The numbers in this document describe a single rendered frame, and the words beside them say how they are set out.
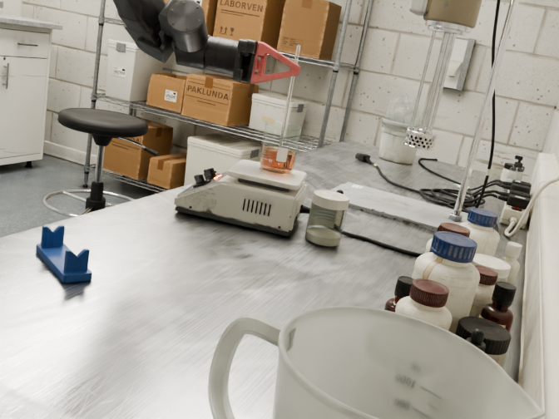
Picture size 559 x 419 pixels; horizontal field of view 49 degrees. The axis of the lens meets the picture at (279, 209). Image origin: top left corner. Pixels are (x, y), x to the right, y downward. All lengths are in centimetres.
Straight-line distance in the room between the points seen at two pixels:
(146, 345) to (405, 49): 290
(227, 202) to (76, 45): 344
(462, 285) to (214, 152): 273
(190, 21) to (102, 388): 60
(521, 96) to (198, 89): 166
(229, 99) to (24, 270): 257
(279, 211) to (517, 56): 247
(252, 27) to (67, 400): 286
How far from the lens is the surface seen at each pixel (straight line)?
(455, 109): 333
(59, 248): 80
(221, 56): 102
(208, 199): 99
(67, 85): 441
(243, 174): 97
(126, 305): 69
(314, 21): 314
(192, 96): 336
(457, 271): 68
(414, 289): 61
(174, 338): 63
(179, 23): 97
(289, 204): 96
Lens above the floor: 105
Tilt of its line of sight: 15 degrees down
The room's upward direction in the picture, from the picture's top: 11 degrees clockwise
